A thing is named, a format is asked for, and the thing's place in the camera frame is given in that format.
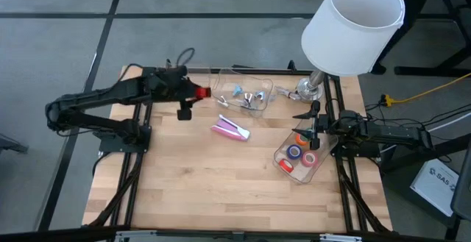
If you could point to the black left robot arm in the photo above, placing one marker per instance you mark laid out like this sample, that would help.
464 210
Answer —
92 96

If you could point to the grey staple remover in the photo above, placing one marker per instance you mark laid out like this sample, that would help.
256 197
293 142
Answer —
260 95
246 106

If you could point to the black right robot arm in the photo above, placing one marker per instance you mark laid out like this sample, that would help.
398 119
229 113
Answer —
390 133

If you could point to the red tape roll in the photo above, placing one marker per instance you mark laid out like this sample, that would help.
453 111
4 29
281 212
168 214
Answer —
285 166

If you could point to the white lamp shade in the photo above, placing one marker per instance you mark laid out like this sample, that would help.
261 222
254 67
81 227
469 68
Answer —
349 32

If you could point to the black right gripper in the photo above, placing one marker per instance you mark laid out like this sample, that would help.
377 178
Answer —
323 124

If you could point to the black aluminium table frame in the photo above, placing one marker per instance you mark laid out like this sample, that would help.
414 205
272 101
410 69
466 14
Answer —
279 72

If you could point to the silver metal bracket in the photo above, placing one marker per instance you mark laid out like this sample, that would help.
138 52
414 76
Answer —
340 238
134 235

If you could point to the white cardboard box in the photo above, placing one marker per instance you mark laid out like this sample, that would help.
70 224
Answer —
434 187

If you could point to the pink tape roll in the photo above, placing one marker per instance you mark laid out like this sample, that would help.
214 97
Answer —
304 159

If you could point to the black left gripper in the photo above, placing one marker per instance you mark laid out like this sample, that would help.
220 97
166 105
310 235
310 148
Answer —
180 87

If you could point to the red stapler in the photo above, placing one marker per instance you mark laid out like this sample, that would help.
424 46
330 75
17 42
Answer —
203 92

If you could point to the purple tape roll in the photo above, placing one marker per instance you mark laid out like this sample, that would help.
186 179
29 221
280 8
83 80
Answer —
289 152

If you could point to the clear plastic bin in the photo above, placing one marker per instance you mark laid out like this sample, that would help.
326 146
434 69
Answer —
228 78
324 153
206 76

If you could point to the orange tape roll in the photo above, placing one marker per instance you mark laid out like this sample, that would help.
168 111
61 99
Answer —
300 141

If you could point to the black desk frame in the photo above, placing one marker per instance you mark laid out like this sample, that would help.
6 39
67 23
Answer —
430 71

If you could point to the dark stand foot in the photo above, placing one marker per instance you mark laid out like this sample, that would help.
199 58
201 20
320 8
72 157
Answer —
11 144

